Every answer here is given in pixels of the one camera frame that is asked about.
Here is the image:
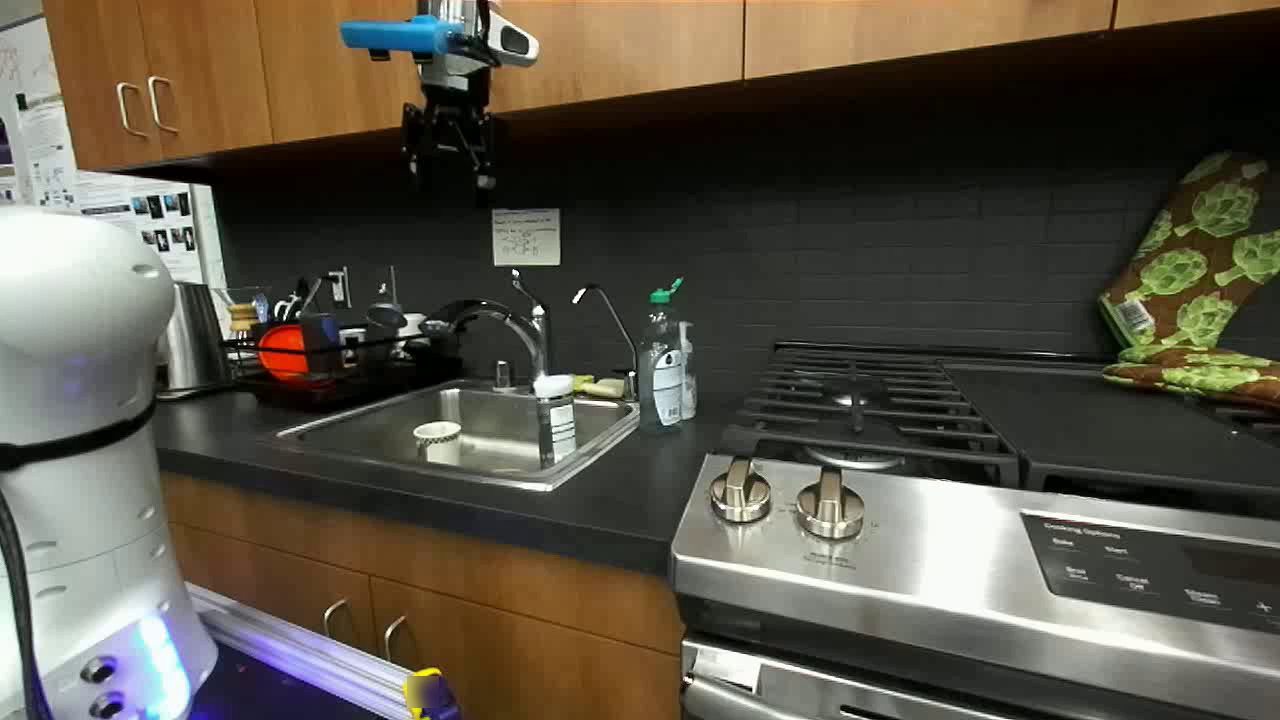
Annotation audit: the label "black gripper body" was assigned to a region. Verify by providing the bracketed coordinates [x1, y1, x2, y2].
[399, 88, 498, 193]

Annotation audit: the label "chrome tap faucet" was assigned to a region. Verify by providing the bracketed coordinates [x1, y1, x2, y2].
[449, 268, 547, 380]

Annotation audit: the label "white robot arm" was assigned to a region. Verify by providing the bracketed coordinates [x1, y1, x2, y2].
[0, 205, 465, 720]

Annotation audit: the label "black dish rack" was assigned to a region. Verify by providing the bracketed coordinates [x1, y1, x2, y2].
[229, 313, 465, 413]

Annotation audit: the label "orange plate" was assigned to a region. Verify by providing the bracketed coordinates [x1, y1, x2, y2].
[256, 324, 307, 380]

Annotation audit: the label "clear plastic bottle in sink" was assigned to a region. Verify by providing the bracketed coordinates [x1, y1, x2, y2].
[534, 376, 577, 464]

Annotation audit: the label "yellow sponge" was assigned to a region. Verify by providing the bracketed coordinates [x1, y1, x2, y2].
[574, 376, 627, 401]

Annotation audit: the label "stainless steel sink basin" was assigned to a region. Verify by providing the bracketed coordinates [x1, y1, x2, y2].
[278, 380, 639, 493]

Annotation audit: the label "soap bottle green cap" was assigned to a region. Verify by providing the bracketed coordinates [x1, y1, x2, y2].
[639, 280, 697, 427]

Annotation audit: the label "upper wooden cabinets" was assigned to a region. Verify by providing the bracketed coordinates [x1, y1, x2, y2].
[41, 0, 1280, 166]

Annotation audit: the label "wooden cabinets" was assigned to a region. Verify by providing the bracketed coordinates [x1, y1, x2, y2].
[163, 471, 679, 720]
[41, 0, 1280, 166]

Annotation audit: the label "left stove knob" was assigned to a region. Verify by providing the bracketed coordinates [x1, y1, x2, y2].
[710, 458, 772, 525]

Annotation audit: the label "stove knob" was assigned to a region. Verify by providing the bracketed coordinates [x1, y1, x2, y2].
[710, 458, 772, 525]
[798, 469, 863, 545]

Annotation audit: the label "lower wooden cabinets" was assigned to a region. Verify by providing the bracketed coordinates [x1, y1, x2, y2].
[163, 471, 679, 720]

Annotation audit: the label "right stove knob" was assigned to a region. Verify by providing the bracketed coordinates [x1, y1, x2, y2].
[798, 469, 863, 545]

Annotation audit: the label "stainless gas stove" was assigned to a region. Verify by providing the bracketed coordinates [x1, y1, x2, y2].
[672, 345, 1280, 720]

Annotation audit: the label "green patterned oven mitt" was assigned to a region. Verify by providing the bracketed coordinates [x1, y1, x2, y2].
[1102, 150, 1280, 413]

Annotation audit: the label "white paper note on wall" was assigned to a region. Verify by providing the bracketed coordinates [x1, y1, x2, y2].
[494, 208, 561, 268]

